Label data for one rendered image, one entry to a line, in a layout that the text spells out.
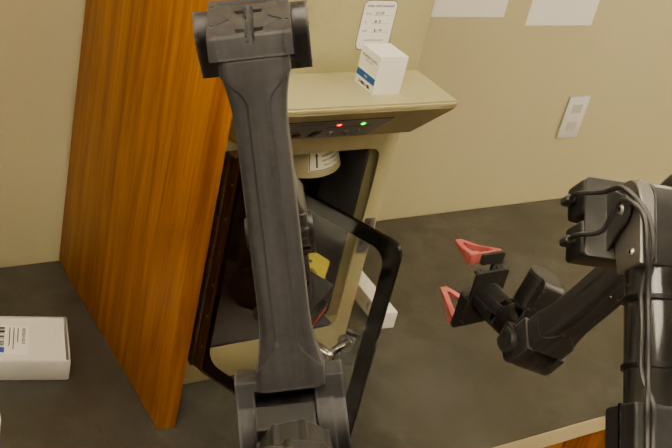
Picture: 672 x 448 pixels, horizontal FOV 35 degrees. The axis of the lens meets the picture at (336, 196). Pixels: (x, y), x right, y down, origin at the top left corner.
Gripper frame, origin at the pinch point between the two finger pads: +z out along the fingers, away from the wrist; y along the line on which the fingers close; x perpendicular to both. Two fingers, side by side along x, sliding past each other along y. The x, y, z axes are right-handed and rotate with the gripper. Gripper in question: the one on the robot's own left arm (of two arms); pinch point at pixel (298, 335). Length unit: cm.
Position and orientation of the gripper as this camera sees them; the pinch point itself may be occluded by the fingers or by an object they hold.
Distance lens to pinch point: 153.5
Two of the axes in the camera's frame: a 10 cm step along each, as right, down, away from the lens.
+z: 0.5, 6.6, 7.5
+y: -6.1, 6.2, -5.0
